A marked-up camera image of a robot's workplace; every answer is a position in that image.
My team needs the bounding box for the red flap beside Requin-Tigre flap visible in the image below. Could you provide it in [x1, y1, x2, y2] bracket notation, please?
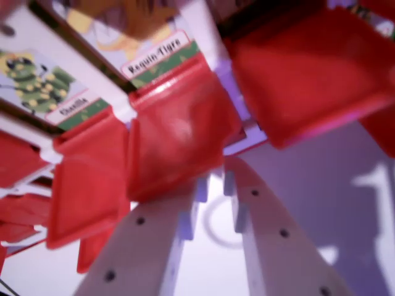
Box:
[222, 5, 395, 151]

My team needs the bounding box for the red flap below Chenille card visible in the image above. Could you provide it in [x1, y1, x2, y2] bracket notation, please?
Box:
[45, 113, 131, 250]

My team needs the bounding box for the Chenille picture card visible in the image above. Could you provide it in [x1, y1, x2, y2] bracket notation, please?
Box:
[0, 45, 111, 134]

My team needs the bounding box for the Requin-Tigre picture card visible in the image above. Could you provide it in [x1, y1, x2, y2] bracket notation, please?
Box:
[66, 0, 202, 91]

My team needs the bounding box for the red and white game board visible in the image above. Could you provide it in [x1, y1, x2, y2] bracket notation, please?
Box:
[0, 0, 395, 275]

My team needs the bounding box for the red flap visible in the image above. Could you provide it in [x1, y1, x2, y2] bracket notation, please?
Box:
[222, 5, 395, 151]
[45, 113, 131, 250]
[125, 57, 242, 203]

